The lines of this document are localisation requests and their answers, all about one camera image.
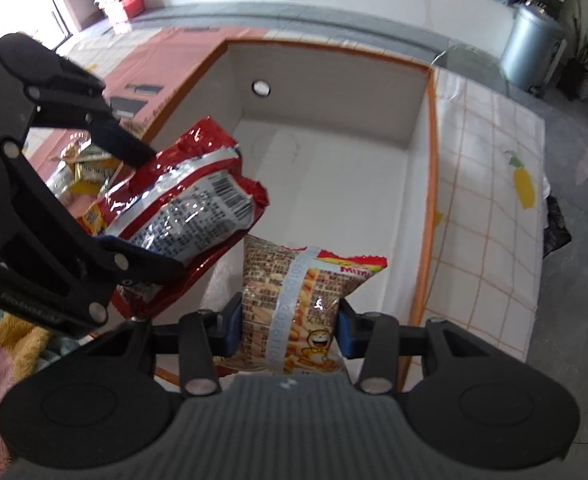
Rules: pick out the red snack bag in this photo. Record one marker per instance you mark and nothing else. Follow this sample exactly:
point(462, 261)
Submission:
point(190, 203)

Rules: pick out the yellow snack bag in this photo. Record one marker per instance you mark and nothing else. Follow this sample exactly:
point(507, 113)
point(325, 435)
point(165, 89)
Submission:
point(82, 173)

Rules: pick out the orange cracker snack bag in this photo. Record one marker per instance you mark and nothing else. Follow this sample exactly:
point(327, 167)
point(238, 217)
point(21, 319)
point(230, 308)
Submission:
point(290, 300)

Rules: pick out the potted green plant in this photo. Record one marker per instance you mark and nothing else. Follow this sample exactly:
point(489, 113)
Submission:
point(575, 72)

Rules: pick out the orange storage box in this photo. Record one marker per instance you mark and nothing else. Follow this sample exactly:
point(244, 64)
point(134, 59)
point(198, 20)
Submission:
point(345, 142)

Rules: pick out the pink checkered table mat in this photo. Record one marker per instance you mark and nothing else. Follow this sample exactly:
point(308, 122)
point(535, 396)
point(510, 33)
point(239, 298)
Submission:
point(490, 216)

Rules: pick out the red box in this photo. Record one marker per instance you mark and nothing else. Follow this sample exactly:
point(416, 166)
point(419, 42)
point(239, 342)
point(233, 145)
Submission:
point(132, 8)

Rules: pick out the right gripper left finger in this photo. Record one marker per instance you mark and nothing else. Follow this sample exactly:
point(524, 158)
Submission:
point(203, 336)

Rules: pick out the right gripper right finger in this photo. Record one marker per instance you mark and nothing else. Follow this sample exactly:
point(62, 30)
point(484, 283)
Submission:
point(373, 338)

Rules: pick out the silver trash can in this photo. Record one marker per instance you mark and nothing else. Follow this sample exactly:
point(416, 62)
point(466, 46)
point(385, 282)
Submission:
point(533, 49)

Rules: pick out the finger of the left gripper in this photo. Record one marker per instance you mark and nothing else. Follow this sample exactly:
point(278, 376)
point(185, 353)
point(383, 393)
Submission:
point(124, 259)
point(67, 96)

